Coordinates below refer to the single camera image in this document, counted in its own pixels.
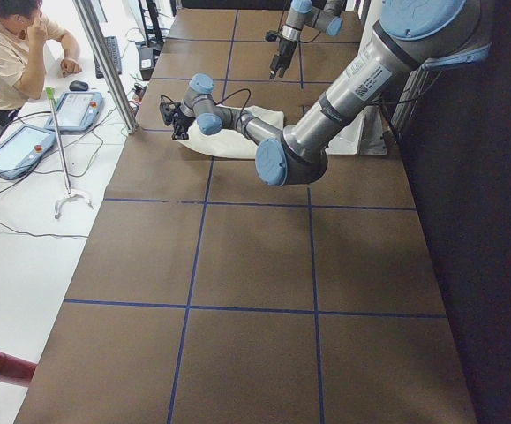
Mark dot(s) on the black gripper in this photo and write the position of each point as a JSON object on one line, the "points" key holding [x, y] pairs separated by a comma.
{"points": [[283, 48], [179, 118]]}

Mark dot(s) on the cream cat print t-shirt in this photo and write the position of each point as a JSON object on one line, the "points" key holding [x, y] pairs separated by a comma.
{"points": [[229, 143]]}

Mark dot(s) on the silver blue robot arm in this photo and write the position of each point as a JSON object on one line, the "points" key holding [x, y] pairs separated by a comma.
{"points": [[408, 35], [326, 20]]}

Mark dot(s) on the teach pendant far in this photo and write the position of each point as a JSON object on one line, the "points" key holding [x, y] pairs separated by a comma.
{"points": [[76, 112]]}

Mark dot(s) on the teach pendant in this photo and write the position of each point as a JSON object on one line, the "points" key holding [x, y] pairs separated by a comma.
{"points": [[23, 150], [76, 112]]}

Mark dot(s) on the black keyboard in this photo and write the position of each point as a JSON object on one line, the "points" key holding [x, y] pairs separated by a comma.
{"points": [[112, 48]]}

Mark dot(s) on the black computer mouse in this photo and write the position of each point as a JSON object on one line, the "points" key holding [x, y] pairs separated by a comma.
{"points": [[78, 86]]}

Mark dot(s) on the metal reacher grabber stick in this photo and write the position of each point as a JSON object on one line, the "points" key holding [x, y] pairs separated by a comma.
{"points": [[71, 193]]}

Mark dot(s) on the teach pendant near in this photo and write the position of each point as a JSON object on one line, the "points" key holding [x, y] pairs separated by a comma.
{"points": [[23, 150]]}

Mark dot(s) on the seated person beige shirt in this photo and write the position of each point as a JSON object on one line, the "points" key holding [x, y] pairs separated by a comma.
{"points": [[24, 31]]}

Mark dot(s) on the red cylinder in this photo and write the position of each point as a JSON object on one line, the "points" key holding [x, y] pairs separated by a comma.
{"points": [[16, 371]]}

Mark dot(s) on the aluminium frame post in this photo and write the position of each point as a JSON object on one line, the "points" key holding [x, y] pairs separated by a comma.
{"points": [[95, 37]]}

